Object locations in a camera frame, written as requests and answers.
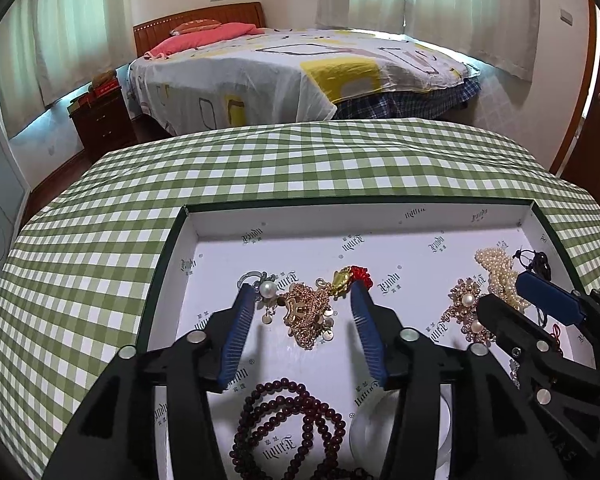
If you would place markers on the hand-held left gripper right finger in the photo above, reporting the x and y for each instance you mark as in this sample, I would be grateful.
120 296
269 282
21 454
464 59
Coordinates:
367 335

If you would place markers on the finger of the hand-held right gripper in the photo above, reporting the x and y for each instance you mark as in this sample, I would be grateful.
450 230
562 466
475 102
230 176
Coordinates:
500 317
550 295

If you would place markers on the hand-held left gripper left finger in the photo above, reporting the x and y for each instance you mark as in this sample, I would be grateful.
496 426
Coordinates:
237 330

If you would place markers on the red earring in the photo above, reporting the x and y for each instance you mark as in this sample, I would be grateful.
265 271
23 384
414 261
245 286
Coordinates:
556 333

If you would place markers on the gold pearl brooch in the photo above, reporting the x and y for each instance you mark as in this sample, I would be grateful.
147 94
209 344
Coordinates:
462 295

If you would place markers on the white bangle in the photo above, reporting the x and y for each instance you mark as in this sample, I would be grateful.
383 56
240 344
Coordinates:
365 435

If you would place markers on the white shallow box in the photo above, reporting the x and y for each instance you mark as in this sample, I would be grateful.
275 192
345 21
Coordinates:
330 240

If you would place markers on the gold fish red knot charm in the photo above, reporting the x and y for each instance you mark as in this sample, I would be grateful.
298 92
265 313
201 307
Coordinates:
342 280

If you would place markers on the green checked tablecloth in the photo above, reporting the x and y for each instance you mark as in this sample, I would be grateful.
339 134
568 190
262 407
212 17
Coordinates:
280 160

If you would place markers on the blue plaid bed skirt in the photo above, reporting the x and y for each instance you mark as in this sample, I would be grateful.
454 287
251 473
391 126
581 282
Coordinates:
420 100

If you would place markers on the dark wooden nightstand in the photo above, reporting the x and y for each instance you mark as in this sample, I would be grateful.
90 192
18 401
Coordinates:
105 125

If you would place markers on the patterned white yellow bedsheet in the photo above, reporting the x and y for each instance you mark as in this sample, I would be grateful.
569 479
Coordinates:
280 75

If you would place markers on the red box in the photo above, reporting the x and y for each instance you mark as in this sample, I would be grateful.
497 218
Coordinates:
105 87

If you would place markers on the white wardrobe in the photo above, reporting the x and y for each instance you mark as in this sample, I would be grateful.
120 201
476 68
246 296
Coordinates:
0 185

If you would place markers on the pink pillow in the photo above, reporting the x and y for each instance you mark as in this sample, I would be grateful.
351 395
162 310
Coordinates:
205 40

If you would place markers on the white sheer curtain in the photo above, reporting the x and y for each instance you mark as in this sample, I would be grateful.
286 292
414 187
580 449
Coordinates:
455 5
55 35

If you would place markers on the orange patterned pillow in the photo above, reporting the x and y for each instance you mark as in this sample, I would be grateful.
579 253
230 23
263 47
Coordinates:
195 26

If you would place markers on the wooden headboard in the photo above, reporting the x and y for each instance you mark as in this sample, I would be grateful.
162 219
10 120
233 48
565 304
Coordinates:
200 12

